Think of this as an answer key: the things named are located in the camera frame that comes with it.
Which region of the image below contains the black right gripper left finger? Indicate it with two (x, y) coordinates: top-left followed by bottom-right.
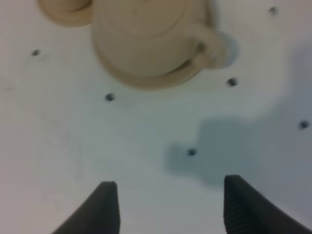
(54, 181), (121, 234)

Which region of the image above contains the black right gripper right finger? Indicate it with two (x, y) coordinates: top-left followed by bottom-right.
(223, 175), (312, 234)

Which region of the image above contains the beige ceramic teapot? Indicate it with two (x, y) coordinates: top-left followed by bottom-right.
(91, 0), (227, 77)

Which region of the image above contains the beige teapot saucer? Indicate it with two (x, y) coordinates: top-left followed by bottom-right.
(92, 0), (215, 92)

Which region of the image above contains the beige right teacup saucer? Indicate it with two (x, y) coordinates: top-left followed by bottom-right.
(37, 0), (93, 27)

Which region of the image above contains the beige right teacup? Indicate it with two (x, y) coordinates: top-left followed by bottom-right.
(42, 0), (92, 12)

